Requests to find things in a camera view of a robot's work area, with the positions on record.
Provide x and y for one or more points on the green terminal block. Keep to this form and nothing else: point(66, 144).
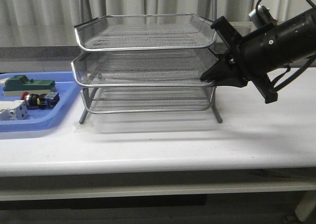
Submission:
point(18, 84)

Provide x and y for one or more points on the red emergency stop button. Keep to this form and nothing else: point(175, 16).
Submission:
point(42, 101)

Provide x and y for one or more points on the blue plastic tray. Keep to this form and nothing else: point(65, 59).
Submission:
point(39, 119)

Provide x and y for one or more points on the silver mesh tray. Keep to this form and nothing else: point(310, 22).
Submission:
point(102, 100)
point(143, 68)
point(145, 32)

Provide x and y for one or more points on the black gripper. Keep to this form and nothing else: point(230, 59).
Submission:
point(231, 70)

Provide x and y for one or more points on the white table leg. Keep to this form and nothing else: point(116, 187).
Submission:
point(306, 206)

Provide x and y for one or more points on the grey pleated curtain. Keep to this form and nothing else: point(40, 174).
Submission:
point(50, 22)

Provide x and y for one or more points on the silver wire rack frame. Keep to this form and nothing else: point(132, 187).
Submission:
point(144, 63)

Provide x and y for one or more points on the grey speckled counter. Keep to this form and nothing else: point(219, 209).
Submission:
point(37, 48)

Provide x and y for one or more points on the white circuit breaker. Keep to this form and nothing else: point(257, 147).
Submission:
point(13, 110)

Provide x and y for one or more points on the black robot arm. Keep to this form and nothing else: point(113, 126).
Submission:
point(270, 47)

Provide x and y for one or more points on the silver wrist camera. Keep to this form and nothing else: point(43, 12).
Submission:
point(261, 17)

